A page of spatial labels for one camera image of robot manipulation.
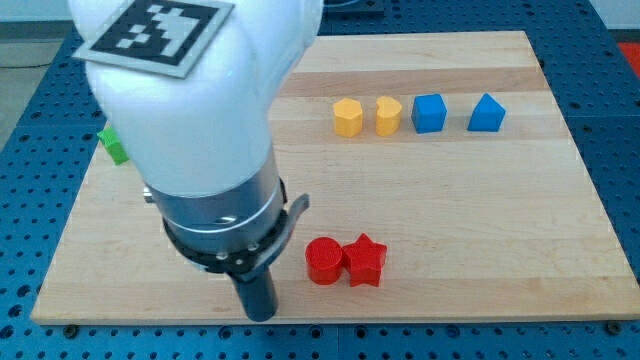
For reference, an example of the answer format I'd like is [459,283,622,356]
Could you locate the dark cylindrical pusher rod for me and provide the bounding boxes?
[230,270,278,322]

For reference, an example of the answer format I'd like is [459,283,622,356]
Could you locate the black flange mount with lever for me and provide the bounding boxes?
[162,178,310,282]

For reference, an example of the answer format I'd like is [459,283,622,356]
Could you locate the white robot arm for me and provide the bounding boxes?
[69,0,324,321]

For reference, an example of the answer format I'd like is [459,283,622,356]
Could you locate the red star block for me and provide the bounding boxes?
[342,233,388,287]

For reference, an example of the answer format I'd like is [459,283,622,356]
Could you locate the red cylinder block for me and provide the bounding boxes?
[305,237,343,285]

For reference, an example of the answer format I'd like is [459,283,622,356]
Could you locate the yellow hexagon block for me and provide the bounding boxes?
[333,98,363,138]

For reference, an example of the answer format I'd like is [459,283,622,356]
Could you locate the green block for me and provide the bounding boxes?
[97,127,129,165]

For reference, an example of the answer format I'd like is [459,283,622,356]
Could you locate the yellow heart block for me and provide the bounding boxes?
[376,96,403,137]

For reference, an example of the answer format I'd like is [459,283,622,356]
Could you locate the light wooden board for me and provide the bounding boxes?
[30,30,640,326]

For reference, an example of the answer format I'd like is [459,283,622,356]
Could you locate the blue cube block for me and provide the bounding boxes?
[411,94,447,134]

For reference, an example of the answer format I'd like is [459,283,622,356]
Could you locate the black white fiducial marker tag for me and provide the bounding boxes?
[74,0,234,79]

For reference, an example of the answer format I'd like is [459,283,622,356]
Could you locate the blue triangular prism block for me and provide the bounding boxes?
[467,93,506,132]

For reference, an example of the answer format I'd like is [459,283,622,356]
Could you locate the red object at edge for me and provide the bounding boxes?
[617,42,640,77]

